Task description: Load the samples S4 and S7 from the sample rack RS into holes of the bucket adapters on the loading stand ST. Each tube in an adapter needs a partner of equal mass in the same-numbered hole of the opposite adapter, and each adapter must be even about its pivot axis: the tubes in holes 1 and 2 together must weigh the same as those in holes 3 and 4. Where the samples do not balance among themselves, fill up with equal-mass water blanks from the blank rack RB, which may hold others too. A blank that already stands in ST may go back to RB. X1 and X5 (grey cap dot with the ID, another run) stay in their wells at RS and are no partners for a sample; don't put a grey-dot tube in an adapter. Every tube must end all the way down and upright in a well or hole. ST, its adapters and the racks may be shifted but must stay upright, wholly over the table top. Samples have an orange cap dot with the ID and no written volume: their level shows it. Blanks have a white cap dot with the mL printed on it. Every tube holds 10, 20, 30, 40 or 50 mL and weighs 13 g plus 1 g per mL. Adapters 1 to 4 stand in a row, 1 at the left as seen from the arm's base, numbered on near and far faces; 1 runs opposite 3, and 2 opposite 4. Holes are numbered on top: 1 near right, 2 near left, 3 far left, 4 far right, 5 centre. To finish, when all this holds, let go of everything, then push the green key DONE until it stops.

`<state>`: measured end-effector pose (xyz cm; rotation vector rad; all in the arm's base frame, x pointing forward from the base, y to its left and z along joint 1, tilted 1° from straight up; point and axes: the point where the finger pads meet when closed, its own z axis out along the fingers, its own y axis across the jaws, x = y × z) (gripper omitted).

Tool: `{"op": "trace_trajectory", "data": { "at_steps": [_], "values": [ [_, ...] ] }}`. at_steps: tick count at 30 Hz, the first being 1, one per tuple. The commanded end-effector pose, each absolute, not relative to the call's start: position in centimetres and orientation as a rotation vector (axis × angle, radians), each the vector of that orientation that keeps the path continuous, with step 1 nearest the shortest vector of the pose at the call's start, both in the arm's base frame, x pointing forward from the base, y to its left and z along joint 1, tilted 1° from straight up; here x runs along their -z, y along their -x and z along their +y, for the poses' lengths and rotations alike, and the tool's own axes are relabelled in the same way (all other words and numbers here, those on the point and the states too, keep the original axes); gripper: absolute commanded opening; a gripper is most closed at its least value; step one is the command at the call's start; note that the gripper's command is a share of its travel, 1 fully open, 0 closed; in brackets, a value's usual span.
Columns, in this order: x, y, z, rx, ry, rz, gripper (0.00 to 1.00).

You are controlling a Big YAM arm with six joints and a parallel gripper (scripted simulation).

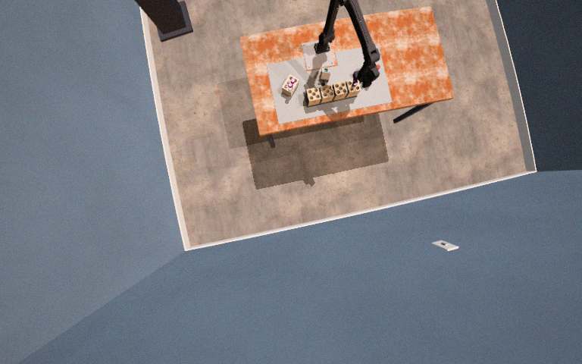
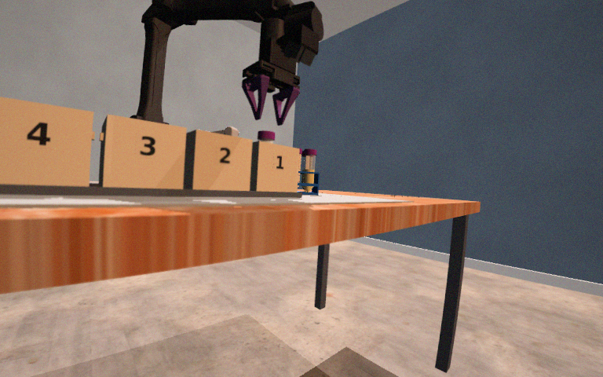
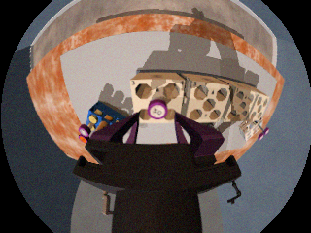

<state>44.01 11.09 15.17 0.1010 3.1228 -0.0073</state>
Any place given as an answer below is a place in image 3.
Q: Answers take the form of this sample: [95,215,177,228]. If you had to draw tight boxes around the white sample tube with purple cap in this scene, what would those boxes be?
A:
[255,120,269,135]

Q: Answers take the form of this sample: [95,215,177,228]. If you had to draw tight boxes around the graduated tube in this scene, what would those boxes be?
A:
[94,115,113,132]

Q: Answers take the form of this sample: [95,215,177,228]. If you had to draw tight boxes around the white sample tube with magenta cap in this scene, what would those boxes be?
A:
[148,97,168,119]

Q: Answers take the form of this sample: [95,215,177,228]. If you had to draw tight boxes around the plastic tube with dark red cap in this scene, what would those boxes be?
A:
[79,109,103,137]

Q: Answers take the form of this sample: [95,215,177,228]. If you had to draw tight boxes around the conical centrifuge tube with orange liquid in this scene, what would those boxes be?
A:
[79,126,96,143]

